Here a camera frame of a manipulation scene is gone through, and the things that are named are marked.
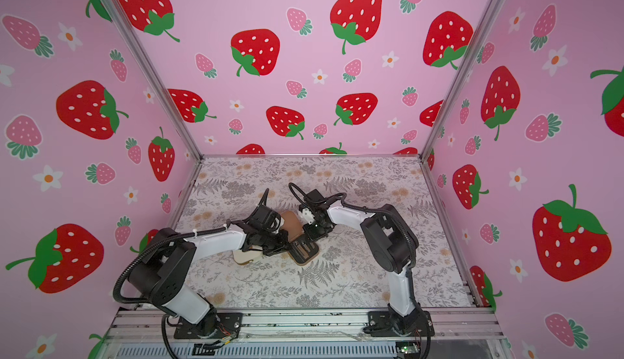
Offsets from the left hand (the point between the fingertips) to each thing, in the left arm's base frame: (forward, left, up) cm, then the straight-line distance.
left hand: (296, 248), depth 89 cm
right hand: (+3, -4, -3) cm, 5 cm away
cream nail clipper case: (-4, +18, 0) cm, 19 cm away
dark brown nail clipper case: (0, -2, -1) cm, 2 cm away
